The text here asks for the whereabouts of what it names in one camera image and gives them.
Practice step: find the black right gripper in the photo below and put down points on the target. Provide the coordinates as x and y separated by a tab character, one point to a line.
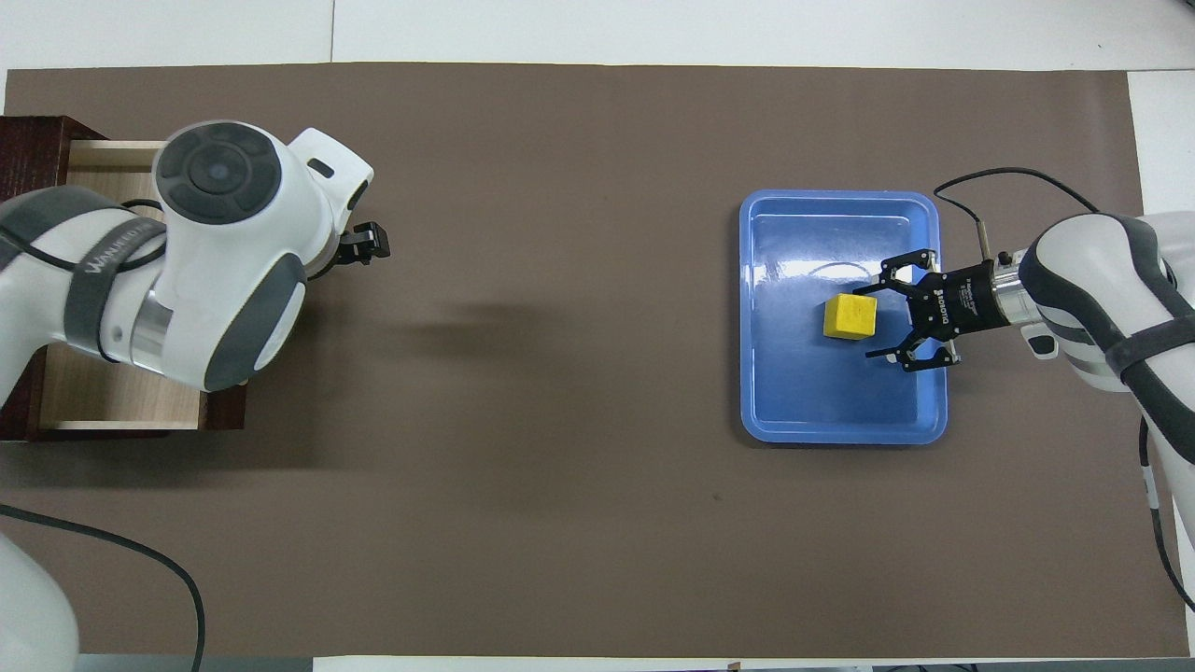
962	299

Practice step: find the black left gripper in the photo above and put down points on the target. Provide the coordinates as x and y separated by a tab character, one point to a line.
341	257

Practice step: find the yellow cube block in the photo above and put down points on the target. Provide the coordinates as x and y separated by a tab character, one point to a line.
848	317

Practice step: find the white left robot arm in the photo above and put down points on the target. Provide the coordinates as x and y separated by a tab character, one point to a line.
233	280

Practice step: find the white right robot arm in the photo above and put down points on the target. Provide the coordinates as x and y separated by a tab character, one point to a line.
1102	280

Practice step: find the dark wooden drawer cabinet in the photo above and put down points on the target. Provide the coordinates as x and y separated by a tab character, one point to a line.
33	149

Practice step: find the blue plastic tray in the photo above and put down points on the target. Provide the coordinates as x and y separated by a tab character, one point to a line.
840	392

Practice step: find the brown paper table mat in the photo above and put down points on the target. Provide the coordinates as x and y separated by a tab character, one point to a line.
579	373

